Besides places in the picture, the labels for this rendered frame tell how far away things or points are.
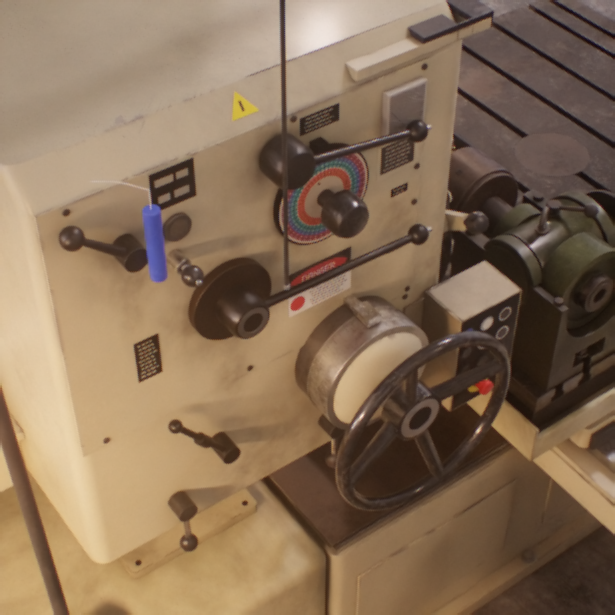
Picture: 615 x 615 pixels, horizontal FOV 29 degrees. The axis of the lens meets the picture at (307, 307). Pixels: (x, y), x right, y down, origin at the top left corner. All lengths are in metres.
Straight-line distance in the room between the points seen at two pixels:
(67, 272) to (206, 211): 0.23
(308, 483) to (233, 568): 0.28
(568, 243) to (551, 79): 1.11
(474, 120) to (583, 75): 0.40
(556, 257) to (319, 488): 0.81
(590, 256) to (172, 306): 0.93
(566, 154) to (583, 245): 0.78
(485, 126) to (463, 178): 0.69
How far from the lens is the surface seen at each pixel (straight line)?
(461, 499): 2.98
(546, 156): 3.18
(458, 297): 2.22
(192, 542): 2.22
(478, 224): 2.15
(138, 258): 1.69
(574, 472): 2.83
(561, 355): 2.50
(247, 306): 1.83
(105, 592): 2.72
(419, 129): 1.89
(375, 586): 2.97
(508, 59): 3.56
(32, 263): 1.69
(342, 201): 1.82
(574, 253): 2.43
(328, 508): 2.79
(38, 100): 1.75
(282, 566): 2.72
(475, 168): 2.61
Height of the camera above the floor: 2.84
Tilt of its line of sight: 43 degrees down
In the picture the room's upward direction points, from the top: straight up
